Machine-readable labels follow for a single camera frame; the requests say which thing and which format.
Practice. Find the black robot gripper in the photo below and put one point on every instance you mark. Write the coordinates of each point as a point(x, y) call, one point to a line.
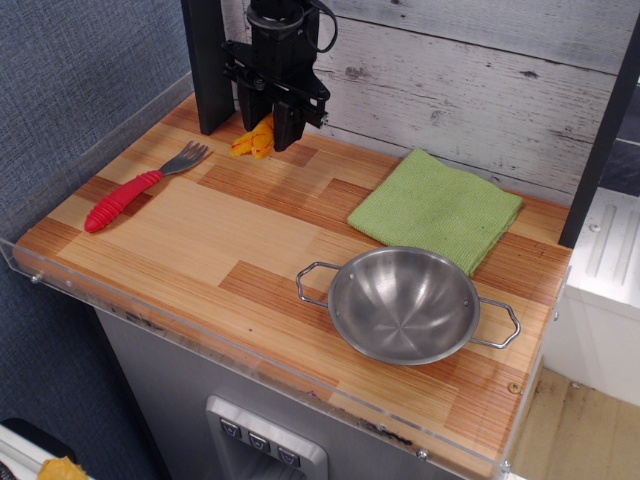
point(275, 71)

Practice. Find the orange plush toy fish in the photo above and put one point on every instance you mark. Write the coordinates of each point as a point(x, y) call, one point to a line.
point(259, 142)

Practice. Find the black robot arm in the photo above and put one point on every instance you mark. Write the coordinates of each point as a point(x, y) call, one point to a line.
point(284, 9)

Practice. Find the green folded towel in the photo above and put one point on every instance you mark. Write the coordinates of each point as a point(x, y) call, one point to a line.
point(426, 204)

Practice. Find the clear acrylic table guard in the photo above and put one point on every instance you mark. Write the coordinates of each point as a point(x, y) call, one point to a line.
point(211, 258)

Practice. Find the grey toy fridge cabinet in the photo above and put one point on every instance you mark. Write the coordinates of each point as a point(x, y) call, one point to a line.
point(214, 418)

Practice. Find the white toy sink unit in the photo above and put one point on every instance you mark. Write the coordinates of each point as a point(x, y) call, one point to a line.
point(593, 336)

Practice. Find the yellow object bottom left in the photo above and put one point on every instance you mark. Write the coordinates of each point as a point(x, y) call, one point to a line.
point(61, 469)

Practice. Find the black vertical post left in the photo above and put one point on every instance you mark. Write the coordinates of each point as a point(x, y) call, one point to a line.
point(205, 34)

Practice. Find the black vertical post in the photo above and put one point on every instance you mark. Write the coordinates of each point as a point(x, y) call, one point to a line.
point(205, 34)
point(619, 100)

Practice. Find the fork with red handle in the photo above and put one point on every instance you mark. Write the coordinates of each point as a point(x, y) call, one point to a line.
point(113, 204)

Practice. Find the stainless steel two-handled bowl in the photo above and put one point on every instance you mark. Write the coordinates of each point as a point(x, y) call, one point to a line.
point(405, 306)

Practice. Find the black vertical post right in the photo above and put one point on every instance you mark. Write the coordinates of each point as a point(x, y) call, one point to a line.
point(619, 100)

